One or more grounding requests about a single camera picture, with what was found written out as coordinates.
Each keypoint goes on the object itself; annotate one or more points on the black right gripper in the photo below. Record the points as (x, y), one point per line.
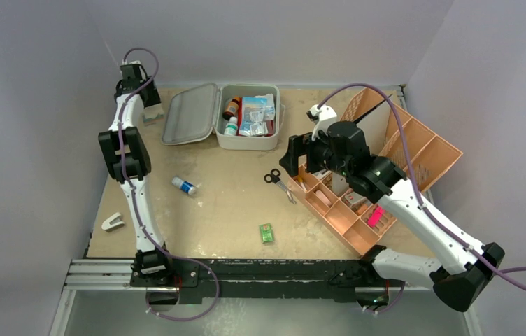
(300, 153)

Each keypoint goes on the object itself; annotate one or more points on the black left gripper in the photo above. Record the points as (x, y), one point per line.
(153, 99)

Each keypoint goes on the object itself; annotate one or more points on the clear bag of sachets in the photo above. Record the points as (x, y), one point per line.
(253, 129)

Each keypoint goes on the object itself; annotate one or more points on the black handled scissors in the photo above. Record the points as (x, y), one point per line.
(274, 177)

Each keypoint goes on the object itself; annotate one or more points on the white blue mask packet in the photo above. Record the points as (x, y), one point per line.
(268, 106)

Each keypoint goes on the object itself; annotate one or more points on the blue clear wipes packet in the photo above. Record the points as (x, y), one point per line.
(251, 110)

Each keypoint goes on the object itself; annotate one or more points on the clear white cap bottle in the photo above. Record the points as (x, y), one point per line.
(231, 128)

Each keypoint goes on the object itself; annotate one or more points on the brown bottle orange cap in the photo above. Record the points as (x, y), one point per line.
(232, 108)

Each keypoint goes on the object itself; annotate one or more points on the small green box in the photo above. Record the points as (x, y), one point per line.
(266, 233)

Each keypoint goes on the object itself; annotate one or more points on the white bottle blue label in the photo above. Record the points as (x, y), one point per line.
(184, 185)

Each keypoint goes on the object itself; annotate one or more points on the white sponge pad stack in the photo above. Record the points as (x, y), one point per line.
(152, 114)

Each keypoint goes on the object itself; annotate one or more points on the red fabric pouch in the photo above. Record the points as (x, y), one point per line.
(270, 128)

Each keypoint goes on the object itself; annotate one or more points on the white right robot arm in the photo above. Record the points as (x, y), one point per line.
(465, 263)

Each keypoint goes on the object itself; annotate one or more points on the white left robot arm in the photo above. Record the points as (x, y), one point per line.
(232, 199)

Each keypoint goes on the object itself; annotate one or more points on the pink eraser block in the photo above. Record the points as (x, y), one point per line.
(323, 198)

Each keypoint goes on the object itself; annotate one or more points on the red white card box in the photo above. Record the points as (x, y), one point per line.
(353, 199)

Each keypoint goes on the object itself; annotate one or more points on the peach plastic desk organizer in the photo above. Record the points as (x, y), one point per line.
(421, 153)

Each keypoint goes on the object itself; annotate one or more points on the pink sticky note block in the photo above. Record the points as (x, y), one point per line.
(375, 217)

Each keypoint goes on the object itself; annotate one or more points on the white staple remover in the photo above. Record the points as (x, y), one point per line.
(113, 222)

